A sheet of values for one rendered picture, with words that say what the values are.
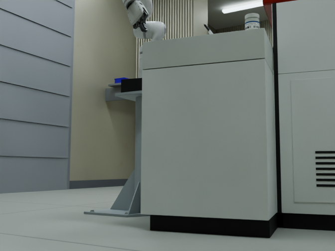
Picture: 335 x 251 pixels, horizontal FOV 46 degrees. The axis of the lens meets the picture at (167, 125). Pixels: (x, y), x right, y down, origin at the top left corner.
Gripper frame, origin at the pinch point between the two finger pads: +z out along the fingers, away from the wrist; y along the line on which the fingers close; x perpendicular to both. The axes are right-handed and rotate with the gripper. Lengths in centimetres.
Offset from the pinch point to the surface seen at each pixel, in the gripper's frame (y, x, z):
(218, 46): -22.0, -19.7, 25.8
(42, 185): 349, -147, -82
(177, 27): 190, -388, -300
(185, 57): -6.4, -13.4, 21.1
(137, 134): 73, -49, 15
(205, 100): -3.9, -16.6, 45.8
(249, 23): -38, -29, 22
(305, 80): -36, -65, 49
